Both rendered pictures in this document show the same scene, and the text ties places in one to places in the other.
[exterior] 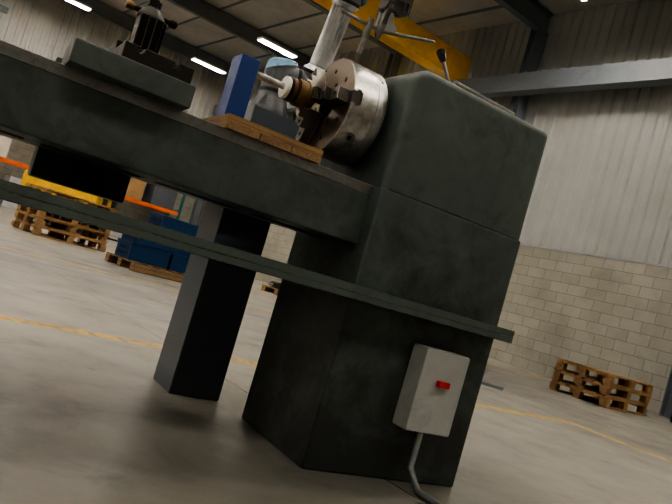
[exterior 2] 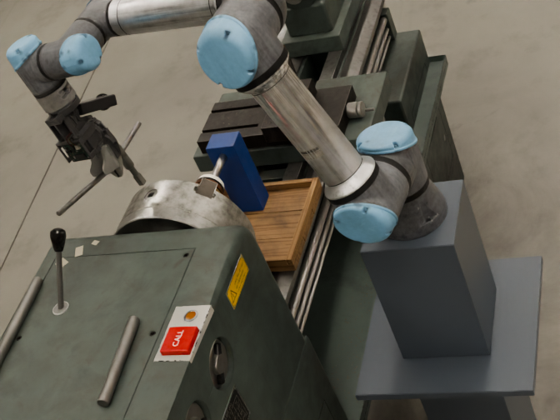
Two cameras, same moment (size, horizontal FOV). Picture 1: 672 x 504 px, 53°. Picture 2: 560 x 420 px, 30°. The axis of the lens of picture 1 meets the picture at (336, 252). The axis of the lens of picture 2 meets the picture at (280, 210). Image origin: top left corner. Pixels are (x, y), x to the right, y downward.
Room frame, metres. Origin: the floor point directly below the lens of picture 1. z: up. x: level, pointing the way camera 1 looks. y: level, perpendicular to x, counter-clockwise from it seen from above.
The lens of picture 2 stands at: (3.96, -0.63, 2.55)
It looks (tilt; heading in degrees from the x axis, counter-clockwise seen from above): 37 degrees down; 151
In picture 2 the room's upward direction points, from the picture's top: 25 degrees counter-clockwise
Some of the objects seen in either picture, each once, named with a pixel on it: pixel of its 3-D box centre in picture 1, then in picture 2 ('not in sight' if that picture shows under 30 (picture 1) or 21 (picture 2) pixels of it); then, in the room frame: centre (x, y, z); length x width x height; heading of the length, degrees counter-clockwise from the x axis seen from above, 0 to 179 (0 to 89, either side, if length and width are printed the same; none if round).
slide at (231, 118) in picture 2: (137, 74); (276, 119); (1.85, 0.66, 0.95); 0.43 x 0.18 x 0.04; 30
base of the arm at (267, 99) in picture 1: (270, 103); (406, 197); (2.62, 0.41, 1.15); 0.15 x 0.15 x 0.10
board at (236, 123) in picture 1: (251, 142); (244, 227); (2.02, 0.33, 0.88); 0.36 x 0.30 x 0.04; 30
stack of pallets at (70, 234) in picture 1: (65, 217); not in sight; (10.91, 4.32, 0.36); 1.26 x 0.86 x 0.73; 138
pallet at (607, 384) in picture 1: (601, 387); not in sight; (9.34, -4.02, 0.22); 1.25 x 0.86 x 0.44; 129
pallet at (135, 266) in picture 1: (166, 247); not in sight; (9.14, 2.20, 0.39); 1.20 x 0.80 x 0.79; 134
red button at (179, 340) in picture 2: not in sight; (180, 342); (2.57, -0.16, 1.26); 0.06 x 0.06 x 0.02; 30
